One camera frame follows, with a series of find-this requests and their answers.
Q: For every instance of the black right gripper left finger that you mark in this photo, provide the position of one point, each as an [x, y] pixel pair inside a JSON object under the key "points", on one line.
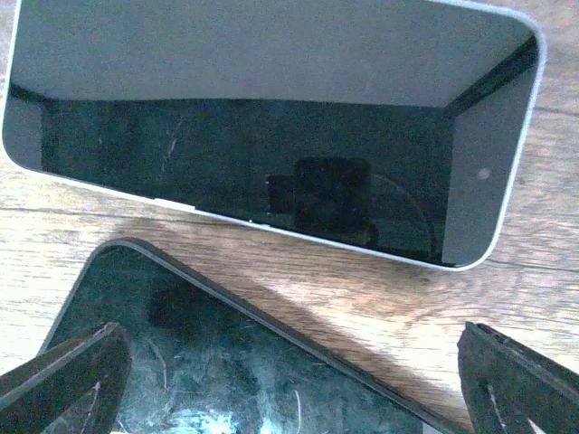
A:
{"points": [[86, 374]]}

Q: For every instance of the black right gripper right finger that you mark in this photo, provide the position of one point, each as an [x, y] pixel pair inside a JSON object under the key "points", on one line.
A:
{"points": [[510, 388]]}

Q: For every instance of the silver-edged black phone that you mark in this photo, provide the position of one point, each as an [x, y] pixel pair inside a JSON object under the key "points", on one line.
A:
{"points": [[391, 128]]}

